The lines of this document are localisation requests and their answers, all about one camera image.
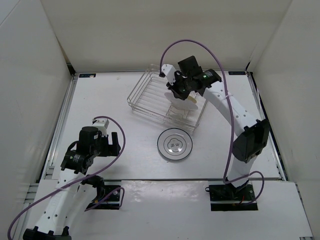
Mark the beige plate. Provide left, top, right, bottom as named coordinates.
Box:
left=187, top=95, right=197, bottom=104

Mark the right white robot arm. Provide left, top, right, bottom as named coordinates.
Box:
left=160, top=56, right=270, bottom=200

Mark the aluminium table rail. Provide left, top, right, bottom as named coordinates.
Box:
left=24, top=73, right=78, bottom=204

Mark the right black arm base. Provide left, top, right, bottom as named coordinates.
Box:
left=205, top=184, right=258, bottom=212

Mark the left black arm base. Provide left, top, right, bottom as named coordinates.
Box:
left=85, top=180, right=125, bottom=212

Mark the silver wire dish rack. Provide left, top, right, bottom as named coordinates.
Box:
left=127, top=64, right=208, bottom=133

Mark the white patterned plate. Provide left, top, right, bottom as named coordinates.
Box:
left=157, top=128, right=193, bottom=162

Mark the left blue corner sticker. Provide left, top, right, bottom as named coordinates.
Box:
left=78, top=73, right=96, bottom=78

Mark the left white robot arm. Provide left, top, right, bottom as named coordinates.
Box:
left=22, top=126, right=121, bottom=240

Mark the blue corner sticker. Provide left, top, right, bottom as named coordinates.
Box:
left=78, top=73, right=96, bottom=78
left=228, top=71, right=246, bottom=76

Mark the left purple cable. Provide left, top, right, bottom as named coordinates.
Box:
left=7, top=115, right=127, bottom=238

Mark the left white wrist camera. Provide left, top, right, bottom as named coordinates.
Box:
left=92, top=118, right=110, bottom=137

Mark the right blue corner sticker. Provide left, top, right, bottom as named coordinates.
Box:
left=228, top=71, right=246, bottom=76

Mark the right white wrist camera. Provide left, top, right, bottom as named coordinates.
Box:
left=159, top=64, right=177, bottom=86

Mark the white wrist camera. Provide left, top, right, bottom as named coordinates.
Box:
left=92, top=118, right=110, bottom=137
left=159, top=64, right=177, bottom=86

